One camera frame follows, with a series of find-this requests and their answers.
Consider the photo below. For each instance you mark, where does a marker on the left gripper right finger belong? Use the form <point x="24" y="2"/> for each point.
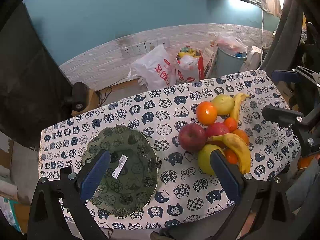
<point x="273" y="219"/>

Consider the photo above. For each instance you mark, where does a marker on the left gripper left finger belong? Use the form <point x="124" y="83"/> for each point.
<point x="46" y="219"/>

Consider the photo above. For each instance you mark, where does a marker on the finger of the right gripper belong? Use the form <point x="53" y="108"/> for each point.
<point x="306" y="128"/>
<point x="295" y="76"/>

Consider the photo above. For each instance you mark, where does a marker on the small tangerine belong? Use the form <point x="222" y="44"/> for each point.
<point x="231" y="124"/>
<point x="242" y="134"/>
<point x="230" y="156"/>

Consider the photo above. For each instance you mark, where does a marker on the banana with sticker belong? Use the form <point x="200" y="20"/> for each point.
<point x="239" y="147"/>

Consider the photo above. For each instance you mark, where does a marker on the yellow green pear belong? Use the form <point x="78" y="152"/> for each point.
<point x="224" y="104"/>

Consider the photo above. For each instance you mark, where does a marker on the red apple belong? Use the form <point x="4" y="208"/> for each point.
<point x="192" y="138"/>
<point x="216" y="129"/>

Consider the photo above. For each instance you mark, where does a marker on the large orange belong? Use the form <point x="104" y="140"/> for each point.
<point x="206" y="113"/>

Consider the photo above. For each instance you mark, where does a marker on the white kettle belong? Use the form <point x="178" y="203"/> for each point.
<point x="253" y="59"/>

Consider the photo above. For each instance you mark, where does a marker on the green glass plate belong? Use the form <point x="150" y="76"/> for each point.
<point x="131" y="177"/>

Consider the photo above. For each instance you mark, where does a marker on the blue trash bin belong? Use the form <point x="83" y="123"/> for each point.
<point x="227" y="64"/>

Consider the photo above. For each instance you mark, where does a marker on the cat pattern tablecloth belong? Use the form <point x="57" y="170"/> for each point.
<point x="184" y="193"/>

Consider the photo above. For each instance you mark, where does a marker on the black speaker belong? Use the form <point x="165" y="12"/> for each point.
<point x="79" y="96"/>

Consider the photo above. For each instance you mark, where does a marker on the black hanging cloth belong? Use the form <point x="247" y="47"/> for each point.
<point x="33" y="88"/>

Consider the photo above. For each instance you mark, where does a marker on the white plastic shopping bag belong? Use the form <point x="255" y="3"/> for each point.
<point x="154" y="70"/>

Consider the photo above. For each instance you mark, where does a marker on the wall socket strip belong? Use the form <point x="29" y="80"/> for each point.
<point x="144" y="47"/>

